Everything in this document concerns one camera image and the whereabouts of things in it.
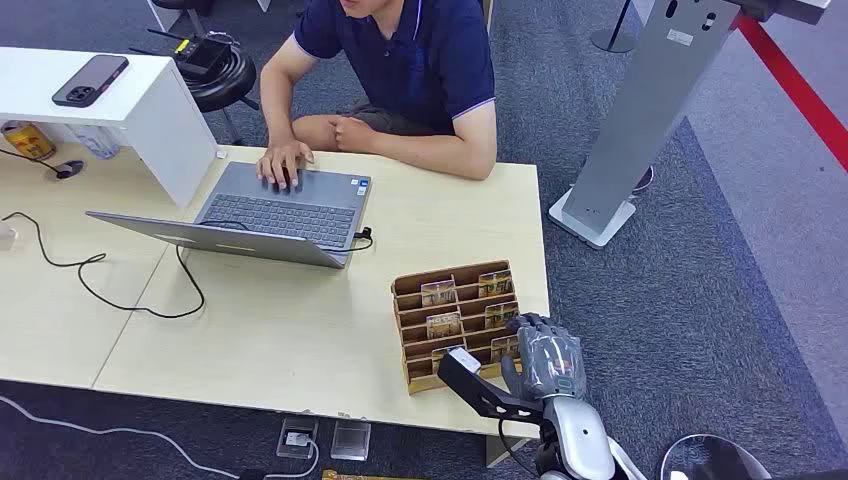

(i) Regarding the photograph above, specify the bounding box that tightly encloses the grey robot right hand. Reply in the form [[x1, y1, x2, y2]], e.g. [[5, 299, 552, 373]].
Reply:
[[501, 313, 588, 403]]

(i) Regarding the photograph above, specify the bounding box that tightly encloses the person's left hand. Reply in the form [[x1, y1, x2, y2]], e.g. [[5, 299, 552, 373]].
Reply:
[[329, 115, 381, 156]]

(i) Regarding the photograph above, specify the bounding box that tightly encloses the person's right hand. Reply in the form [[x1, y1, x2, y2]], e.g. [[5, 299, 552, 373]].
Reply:
[[256, 140, 315, 193]]

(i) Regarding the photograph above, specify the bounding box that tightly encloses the person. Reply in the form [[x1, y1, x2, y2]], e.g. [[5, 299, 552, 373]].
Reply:
[[256, 0, 499, 193]]

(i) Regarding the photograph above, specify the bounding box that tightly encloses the wooden slotted card holder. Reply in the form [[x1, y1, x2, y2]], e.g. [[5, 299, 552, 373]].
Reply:
[[390, 259, 523, 397]]

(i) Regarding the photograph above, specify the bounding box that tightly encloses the grey laptop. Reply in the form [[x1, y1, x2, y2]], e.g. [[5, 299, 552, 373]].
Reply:
[[86, 162, 373, 270]]

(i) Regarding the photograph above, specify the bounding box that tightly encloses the black round stool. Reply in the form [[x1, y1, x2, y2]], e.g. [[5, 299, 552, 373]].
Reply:
[[180, 40, 262, 146]]

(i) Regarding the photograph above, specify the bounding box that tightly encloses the pale desk leg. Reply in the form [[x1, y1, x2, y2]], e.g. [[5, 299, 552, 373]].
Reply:
[[485, 435, 532, 470]]

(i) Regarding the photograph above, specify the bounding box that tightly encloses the white desk shelf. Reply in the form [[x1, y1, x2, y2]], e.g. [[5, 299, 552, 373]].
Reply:
[[0, 46, 219, 209]]

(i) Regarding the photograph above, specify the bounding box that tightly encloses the black radio device with antennas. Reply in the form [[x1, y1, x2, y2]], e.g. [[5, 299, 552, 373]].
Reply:
[[129, 27, 234, 76]]

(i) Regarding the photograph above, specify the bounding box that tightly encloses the round grey disc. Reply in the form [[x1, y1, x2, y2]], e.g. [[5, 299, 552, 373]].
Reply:
[[659, 433, 774, 480]]

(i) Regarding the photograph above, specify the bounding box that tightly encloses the clear plastic bottle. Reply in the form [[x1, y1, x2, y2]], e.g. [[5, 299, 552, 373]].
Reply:
[[68, 124, 123, 162]]

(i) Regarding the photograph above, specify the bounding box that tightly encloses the dark stool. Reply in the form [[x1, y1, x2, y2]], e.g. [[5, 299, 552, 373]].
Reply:
[[150, 0, 217, 16]]

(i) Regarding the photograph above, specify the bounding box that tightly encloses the black smartphone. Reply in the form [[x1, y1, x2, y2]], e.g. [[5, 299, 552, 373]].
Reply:
[[51, 54, 130, 109]]

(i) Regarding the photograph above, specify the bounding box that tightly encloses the empty floor socket box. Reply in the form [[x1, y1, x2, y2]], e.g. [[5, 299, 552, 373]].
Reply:
[[329, 419, 373, 463]]

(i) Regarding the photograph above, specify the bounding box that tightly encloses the gold patterned object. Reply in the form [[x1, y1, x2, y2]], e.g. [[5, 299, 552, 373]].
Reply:
[[321, 468, 427, 480]]

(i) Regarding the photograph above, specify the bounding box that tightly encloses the yellow drink can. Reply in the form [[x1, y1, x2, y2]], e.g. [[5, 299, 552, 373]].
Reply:
[[0, 120, 58, 162]]

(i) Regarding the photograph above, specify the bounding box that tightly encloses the floor socket box with plug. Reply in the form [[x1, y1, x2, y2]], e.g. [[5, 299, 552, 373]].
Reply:
[[275, 415, 321, 461]]

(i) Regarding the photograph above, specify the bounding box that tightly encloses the grey kiosk stand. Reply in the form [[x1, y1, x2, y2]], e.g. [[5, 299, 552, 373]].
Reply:
[[548, 0, 833, 252]]

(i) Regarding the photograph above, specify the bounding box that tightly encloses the red barrier belt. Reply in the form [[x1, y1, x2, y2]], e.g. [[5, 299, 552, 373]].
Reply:
[[730, 13, 848, 174]]

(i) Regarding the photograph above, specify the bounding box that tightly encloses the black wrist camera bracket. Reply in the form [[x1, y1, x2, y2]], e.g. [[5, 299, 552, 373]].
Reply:
[[437, 354, 546, 423]]

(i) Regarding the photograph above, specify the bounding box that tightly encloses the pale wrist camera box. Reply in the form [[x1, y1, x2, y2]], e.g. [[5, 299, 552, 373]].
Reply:
[[448, 347, 482, 374]]

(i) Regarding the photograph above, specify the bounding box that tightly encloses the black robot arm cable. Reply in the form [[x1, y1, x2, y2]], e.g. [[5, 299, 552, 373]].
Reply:
[[496, 419, 539, 480]]

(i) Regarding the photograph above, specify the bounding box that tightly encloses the black desk grommet with cable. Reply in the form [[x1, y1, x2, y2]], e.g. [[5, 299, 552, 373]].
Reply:
[[0, 146, 87, 181]]

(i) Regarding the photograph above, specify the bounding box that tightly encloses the long black desk cable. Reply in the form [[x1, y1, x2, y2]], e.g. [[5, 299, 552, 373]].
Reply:
[[1, 211, 207, 321]]

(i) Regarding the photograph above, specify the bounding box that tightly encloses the black stanchion post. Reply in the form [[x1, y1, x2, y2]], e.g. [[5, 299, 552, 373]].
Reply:
[[590, 0, 639, 55]]

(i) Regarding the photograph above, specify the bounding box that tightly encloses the white floor cable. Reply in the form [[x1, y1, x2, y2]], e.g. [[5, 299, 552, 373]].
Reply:
[[0, 394, 321, 480]]

